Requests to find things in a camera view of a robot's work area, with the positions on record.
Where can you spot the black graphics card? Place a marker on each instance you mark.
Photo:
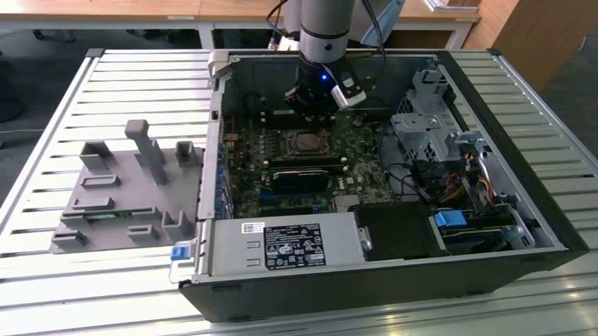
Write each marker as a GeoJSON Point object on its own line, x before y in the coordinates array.
{"type": "Point", "coordinates": [299, 182]}

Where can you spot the silver coin cell battery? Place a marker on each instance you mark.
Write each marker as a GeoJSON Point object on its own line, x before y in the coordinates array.
{"type": "Point", "coordinates": [356, 122]}

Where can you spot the blue case latch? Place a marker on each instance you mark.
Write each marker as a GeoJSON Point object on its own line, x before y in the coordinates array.
{"type": "Point", "coordinates": [182, 253]}

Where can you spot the wooden desk white frame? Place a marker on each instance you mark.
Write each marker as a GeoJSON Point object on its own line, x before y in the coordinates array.
{"type": "Point", "coordinates": [116, 8]}
{"type": "Point", "coordinates": [243, 10]}

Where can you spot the black plastic bracket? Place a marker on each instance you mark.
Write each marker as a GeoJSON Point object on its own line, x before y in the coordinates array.
{"type": "Point", "coordinates": [434, 175]}

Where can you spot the green motherboard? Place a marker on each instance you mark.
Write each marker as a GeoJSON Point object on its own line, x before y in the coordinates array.
{"type": "Point", "coordinates": [364, 168]}

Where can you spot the silver finned heatsink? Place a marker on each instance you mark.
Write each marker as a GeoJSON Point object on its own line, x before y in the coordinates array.
{"type": "Point", "coordinates": [347, 203]}

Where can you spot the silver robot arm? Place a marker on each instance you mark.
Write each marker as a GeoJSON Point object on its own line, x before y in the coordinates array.
{"type": "Point", "coordinates": [324, 28]}

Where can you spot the black fan shroud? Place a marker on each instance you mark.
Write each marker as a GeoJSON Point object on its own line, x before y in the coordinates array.
{"type": "Point", "coordinates": [396, 231]}

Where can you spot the silver metal drive cage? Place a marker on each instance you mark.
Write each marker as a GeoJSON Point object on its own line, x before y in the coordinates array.
{"type": "Point", "coordinates": [411, 133]}

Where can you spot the black silver PC case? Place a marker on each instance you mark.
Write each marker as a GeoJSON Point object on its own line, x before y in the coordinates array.
{"type": "Point", "coordinates": [327, 297]}

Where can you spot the grey parts rack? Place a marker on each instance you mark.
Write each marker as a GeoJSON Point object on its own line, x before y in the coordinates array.
{"type": "Point", "coordinates": [131, 196]}

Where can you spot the blue disk carrier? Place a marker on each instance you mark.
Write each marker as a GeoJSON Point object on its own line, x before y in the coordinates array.
{"type": "Point", "coordinates": [448, 220]}

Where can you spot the silver power supply unit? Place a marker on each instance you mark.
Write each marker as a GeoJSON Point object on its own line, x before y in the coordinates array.
{"type": "Point", "coordinates": [234, 238]}

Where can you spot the brown wooden cabinet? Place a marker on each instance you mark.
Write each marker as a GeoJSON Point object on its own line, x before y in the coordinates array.
{"type": "Point", "coordinates": [537, 35]}

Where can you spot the green RAM stick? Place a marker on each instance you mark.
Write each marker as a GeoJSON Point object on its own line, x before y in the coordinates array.
{"type": "Point", "coordinates": [116, 213]}

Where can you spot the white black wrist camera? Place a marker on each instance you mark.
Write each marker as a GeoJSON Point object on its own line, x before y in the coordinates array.
{"type": "Point", "coordinates": [347, 96]}

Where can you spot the CPU socket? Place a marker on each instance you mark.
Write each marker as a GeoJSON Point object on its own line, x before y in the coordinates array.
{"type": "Point", "coordinates": [299, 153]}

